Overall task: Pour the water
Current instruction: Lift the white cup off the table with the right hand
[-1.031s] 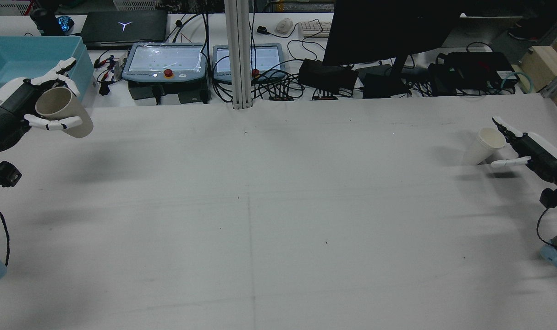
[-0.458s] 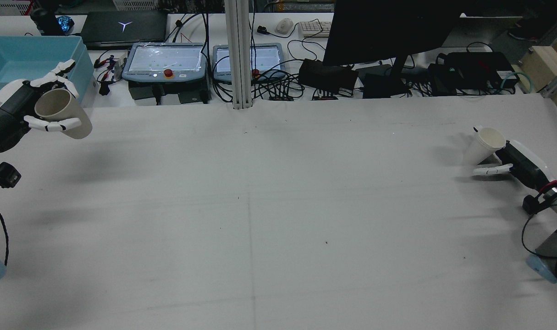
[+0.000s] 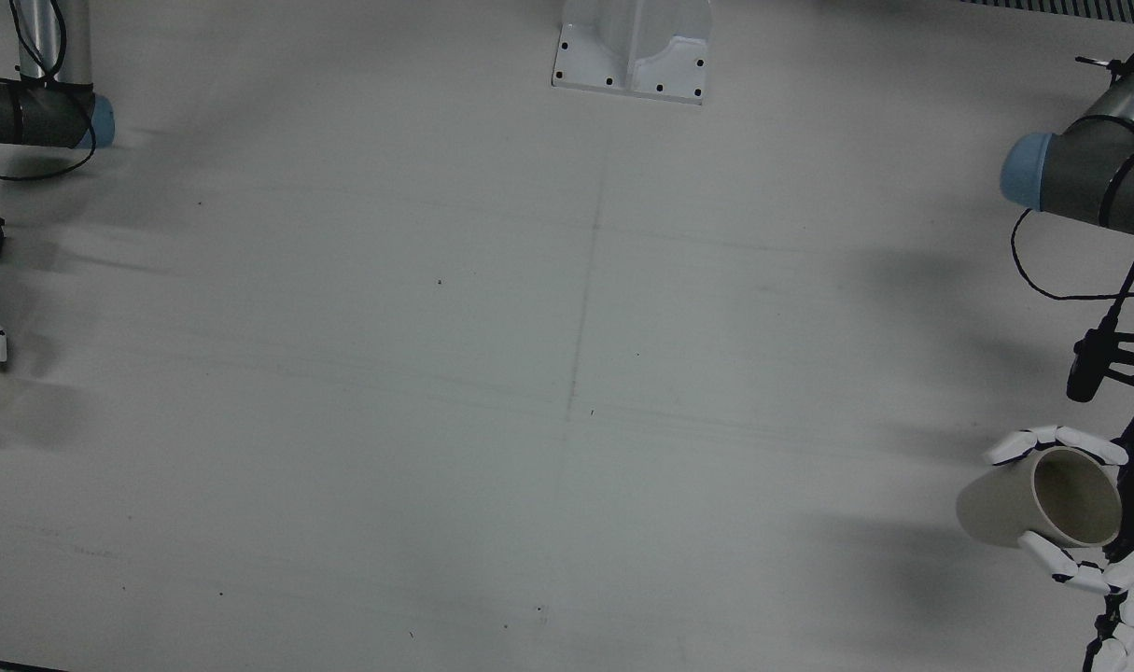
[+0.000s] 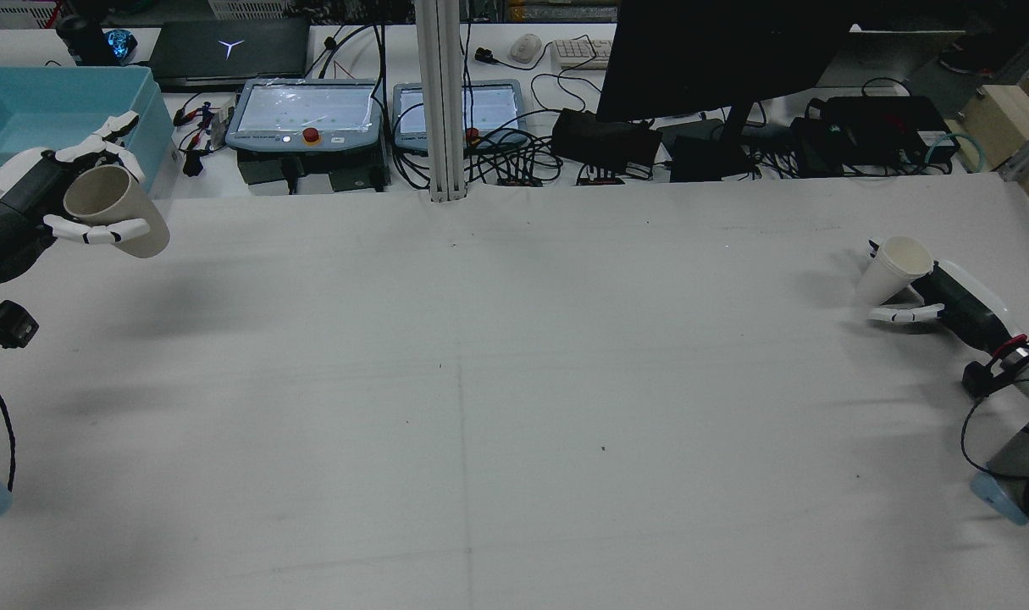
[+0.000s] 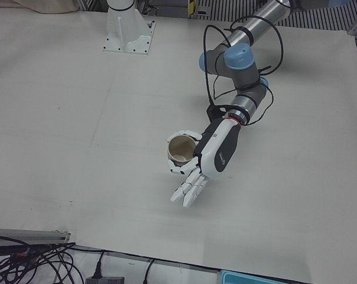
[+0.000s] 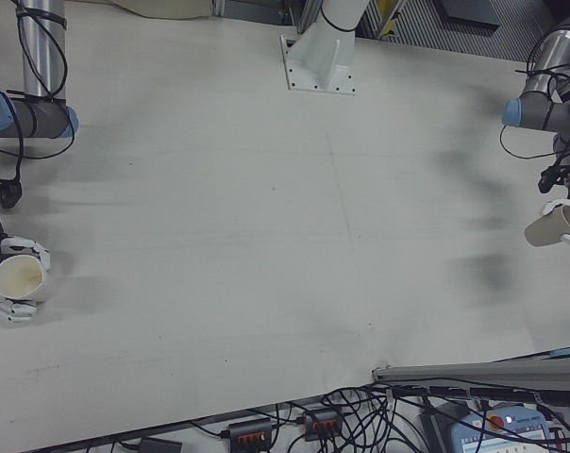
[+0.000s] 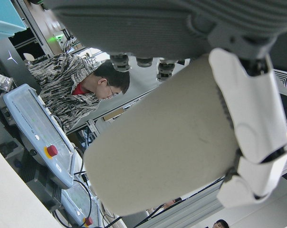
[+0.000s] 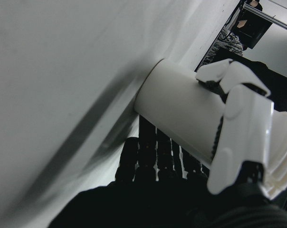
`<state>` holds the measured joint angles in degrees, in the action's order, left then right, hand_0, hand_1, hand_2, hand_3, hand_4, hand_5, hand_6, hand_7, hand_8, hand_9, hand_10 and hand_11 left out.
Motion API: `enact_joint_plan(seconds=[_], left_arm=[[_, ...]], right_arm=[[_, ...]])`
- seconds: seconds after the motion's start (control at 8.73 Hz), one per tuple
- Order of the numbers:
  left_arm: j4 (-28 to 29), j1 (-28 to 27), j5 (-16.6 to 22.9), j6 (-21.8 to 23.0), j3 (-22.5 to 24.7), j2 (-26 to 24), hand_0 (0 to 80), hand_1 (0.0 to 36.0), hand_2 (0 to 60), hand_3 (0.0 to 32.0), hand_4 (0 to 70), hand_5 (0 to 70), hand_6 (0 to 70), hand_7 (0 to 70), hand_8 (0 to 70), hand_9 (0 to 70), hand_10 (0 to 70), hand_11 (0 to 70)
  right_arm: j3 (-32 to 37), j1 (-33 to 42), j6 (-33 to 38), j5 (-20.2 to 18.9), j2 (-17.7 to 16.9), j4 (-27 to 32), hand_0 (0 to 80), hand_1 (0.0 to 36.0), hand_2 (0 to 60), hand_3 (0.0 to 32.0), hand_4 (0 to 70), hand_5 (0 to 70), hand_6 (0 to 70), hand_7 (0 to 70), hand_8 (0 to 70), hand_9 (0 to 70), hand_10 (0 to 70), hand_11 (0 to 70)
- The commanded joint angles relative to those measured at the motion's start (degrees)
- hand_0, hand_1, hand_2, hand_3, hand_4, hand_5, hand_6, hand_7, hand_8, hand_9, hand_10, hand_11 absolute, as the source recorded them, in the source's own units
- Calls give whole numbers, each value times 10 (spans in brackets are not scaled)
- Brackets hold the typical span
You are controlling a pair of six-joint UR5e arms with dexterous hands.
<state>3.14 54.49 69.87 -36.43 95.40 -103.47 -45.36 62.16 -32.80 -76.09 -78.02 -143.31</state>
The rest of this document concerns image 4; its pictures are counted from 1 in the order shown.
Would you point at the white computer mouse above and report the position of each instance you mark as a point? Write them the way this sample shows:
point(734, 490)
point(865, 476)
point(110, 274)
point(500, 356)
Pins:
point(524, 48)

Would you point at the wooden box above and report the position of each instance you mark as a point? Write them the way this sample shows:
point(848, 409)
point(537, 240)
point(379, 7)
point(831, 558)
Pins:
point(997, 119)

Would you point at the small black desk device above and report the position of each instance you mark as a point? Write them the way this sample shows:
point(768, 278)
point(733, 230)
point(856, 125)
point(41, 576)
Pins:
point(485, 56)

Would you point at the black adapter box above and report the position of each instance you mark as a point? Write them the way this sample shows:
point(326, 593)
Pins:
point(700, 157)

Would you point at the blue glowing gadget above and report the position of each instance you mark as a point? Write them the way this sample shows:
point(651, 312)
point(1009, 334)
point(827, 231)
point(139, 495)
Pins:
point(120, 42)

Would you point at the grey blue teach pendant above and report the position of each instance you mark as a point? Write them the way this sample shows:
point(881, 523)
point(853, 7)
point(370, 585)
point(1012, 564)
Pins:
point(493, 106)

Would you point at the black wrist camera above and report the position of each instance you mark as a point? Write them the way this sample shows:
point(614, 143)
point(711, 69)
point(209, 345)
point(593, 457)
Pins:
point(978, 379)
point(10, 326)

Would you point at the red black clip leads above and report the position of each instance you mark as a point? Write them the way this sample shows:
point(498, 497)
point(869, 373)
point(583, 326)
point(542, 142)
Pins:
point(199, 127)

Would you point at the black monitor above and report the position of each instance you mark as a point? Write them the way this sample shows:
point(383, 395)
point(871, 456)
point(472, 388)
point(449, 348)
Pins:
point(717, 51)

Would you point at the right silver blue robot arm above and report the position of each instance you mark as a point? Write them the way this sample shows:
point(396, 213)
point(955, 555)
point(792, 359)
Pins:
point(1022, 457)

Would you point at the white table cover sheet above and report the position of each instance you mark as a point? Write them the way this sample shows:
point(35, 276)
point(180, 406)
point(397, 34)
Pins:
point(514, 407)

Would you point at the light blue plastic bin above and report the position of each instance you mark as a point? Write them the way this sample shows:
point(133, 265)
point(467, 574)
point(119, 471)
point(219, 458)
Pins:
point(23, 110)

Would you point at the large black electronics box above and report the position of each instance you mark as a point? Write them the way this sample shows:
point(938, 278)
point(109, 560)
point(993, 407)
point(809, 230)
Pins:
point(878, 123)

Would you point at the white keyboard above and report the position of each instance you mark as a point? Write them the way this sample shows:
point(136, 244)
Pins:
point(582, 52)

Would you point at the black power brick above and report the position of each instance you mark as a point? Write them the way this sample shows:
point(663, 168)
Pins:
point(603, 140)

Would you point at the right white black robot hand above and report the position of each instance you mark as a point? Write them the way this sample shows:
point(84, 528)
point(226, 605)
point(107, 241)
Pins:
point(971, 305)

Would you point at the white paper cup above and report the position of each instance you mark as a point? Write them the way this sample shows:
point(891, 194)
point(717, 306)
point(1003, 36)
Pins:
point(887, 271)

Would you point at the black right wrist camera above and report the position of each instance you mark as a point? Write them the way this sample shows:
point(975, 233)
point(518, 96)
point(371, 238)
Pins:
point(978, 379)

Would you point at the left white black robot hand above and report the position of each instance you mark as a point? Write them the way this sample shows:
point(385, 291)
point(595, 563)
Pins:
point(14, 212)

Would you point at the black usb hub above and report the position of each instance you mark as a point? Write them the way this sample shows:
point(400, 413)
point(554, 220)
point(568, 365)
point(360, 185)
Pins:
point(519, 180)
point(600, 179)

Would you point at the black cylindrical object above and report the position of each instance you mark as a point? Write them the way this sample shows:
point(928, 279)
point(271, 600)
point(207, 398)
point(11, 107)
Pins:
point(82, 38)

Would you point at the black laptop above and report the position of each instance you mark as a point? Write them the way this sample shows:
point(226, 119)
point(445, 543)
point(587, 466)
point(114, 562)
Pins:
point(226, 51)

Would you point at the grey electronics box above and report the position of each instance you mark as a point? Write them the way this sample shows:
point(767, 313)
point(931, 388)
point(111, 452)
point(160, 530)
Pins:
point(357, 180)

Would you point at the aluminium profile post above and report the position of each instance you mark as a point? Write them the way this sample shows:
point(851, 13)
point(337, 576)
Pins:
point(440, 102)

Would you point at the white plastic basket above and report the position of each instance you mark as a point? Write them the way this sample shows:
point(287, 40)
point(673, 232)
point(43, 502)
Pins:
point(260, 7)
point(10, 13)

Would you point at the teach pendant with wrinkled film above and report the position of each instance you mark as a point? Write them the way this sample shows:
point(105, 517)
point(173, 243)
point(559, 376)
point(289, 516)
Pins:
point(302, 110)

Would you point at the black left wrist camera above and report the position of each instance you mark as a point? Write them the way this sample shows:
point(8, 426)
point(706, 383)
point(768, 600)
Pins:
point(10, 326)

